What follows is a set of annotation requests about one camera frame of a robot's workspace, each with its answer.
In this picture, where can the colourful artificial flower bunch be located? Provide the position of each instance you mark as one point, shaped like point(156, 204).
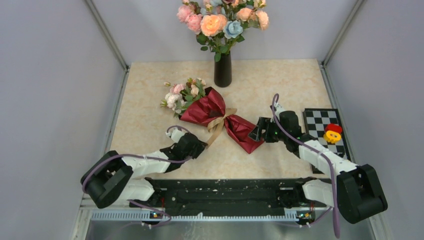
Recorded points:
point(218, 25)

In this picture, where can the beige satin ribbon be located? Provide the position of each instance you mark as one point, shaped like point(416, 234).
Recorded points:
point(216, 125)

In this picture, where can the white toothed cable duct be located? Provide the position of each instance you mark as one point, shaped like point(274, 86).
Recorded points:
point(138, 215)

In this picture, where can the red yellow toy block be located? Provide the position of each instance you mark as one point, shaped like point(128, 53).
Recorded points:
point(333, 133)

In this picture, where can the black cylindrical vase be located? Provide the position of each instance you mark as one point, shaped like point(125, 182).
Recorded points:
point(223, 71)

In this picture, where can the red paper bouquet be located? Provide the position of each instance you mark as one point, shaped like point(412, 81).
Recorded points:
point(195, 102)

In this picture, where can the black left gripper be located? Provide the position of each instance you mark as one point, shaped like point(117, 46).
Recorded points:
point(199, 147)

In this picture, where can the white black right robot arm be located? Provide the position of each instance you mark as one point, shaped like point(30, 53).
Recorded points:
point(355, 190)

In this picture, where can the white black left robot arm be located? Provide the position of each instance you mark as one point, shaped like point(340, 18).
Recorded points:
point(122, 176)

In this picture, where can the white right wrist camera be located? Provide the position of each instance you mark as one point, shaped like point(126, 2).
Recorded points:
point(277, 109)

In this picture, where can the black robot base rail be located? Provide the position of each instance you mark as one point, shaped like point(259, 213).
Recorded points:
point(226, 197)

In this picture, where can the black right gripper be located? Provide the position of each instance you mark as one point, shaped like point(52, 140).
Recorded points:
point(264, 123)

